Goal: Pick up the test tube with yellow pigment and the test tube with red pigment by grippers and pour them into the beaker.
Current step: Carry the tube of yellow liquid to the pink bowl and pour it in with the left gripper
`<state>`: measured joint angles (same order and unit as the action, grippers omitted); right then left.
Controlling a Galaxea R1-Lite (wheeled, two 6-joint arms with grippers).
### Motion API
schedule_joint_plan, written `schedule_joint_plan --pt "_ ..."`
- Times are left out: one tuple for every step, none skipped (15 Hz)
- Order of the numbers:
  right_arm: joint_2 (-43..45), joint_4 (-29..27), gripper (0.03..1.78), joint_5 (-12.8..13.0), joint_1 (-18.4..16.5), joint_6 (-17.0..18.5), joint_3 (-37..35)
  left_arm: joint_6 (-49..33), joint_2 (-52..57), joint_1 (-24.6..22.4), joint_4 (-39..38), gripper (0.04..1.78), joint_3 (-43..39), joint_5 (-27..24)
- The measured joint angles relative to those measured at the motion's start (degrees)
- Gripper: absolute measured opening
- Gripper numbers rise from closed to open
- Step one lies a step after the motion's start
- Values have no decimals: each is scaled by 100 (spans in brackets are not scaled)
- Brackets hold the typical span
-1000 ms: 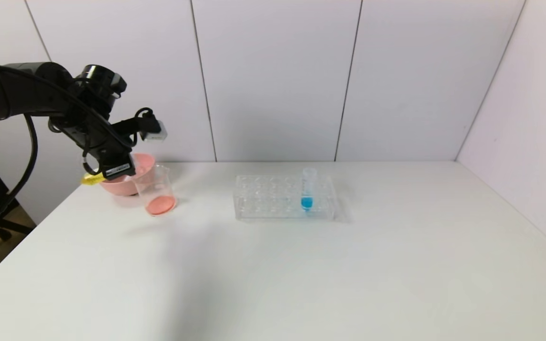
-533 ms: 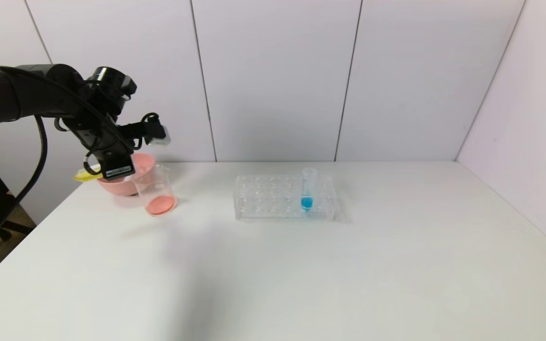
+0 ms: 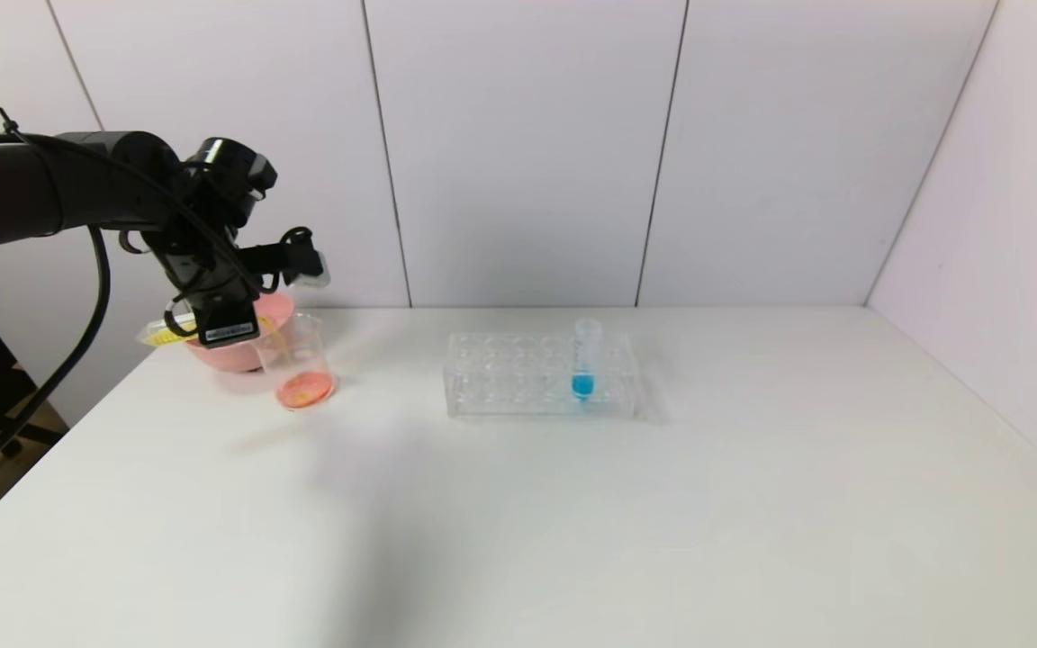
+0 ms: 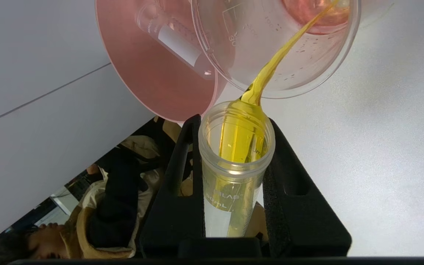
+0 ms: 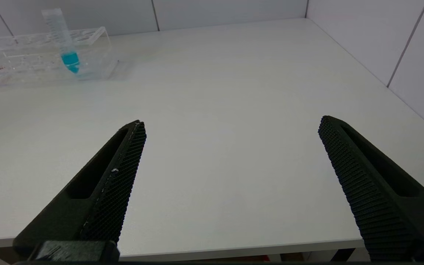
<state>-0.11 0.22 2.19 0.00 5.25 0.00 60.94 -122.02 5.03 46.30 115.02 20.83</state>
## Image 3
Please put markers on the clear glass beaker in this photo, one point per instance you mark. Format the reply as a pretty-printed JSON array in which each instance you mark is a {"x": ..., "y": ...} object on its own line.
[{"x": 304, "y": 387}]

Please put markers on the pink plastic bowl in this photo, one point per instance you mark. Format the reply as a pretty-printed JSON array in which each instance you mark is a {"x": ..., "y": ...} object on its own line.
[{"x": 230, "y": 355}]

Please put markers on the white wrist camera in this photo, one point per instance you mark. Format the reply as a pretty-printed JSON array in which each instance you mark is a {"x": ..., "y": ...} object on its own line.
[{"x": 311, "y": 268}]

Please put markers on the clear acrylic test tube rack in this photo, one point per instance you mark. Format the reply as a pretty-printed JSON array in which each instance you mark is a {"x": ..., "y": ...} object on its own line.
[{"x": 518, "y": 405}]

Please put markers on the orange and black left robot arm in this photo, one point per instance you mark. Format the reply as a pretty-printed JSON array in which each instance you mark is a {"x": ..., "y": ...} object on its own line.
[{"x": 32, "y": 189}]

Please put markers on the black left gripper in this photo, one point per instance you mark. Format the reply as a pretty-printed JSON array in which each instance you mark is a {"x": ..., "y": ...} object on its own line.
[{"x": 227, "y": 331}]

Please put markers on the test tube with yellow pigment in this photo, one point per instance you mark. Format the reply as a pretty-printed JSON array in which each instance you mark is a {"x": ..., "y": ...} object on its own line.
[{"x": 163, "y": 335}]

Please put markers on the test tube with blue pigment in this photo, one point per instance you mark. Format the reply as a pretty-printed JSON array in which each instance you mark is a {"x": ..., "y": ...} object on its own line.
[{"x": 582, "y": 385}]

